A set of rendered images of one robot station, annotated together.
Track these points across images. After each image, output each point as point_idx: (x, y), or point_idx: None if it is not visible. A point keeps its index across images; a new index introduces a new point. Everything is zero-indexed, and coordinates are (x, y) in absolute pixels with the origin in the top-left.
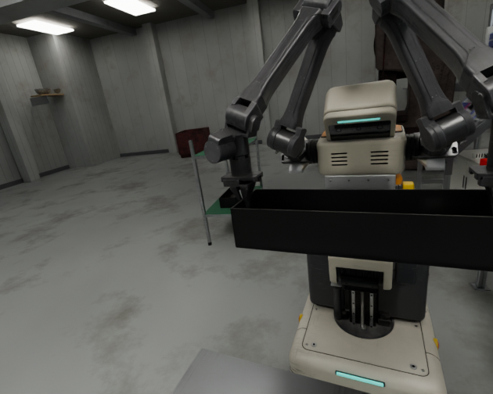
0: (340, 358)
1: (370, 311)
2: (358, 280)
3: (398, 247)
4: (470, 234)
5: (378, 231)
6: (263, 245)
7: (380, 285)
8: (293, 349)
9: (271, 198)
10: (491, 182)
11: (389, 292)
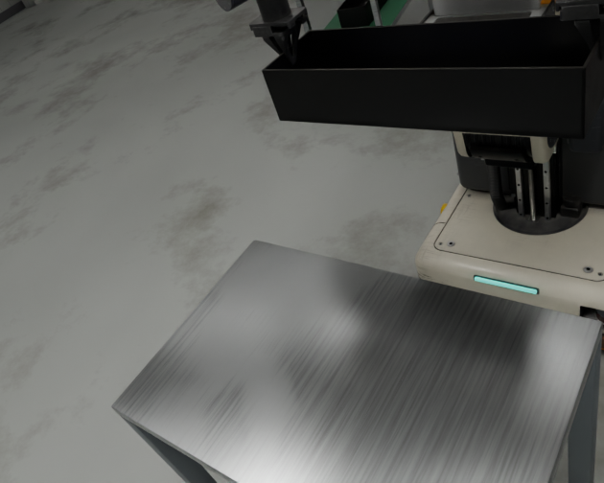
0: (484, 260)
1: (545, 195)
2: (495, 150)
3: (456, 112)
4: (532, 91)
5: (430, 92)
6: (309, 117)
7: (565, 155)
8: (420, 250)
9: (332, 42)
10: (571, 14)
11: (578, 166)
